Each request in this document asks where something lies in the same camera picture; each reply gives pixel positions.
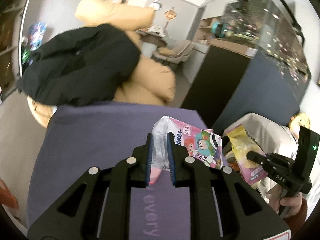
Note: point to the tan plush sofa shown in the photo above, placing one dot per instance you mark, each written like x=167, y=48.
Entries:
x=151, y=83

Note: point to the yellow pink snack bag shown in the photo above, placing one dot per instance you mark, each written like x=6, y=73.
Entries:
x=241, y=144

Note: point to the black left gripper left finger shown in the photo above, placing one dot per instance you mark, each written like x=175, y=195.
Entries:
x=97, y=205

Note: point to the right hand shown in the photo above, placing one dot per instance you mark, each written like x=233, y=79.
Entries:
x=293, y=203

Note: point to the glass fish tank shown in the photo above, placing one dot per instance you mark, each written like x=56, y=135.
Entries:
x=260, y=24

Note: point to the yellow plush toy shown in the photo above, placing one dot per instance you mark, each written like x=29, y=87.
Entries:
x=297, y=121

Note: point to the wooden display shelf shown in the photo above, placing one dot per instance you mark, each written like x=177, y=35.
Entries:
x=10, y=9

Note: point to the purple tablecloth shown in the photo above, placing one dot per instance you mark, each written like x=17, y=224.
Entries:
x=102, y=135

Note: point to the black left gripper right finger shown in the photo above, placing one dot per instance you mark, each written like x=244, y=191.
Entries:
x=222, y=204

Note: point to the beige dining chair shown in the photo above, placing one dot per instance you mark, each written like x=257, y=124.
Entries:
x=179, y=54

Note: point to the white cloth covered seat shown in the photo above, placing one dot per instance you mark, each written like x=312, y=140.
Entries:
x=272, y=137

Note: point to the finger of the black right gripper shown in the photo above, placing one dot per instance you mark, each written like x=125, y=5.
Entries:
x=256, y=157

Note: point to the black jacket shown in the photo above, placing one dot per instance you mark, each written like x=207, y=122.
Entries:
x=80, y=67

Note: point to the pink cartoon tissue pack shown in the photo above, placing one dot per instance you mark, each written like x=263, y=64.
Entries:
x=202, y=144

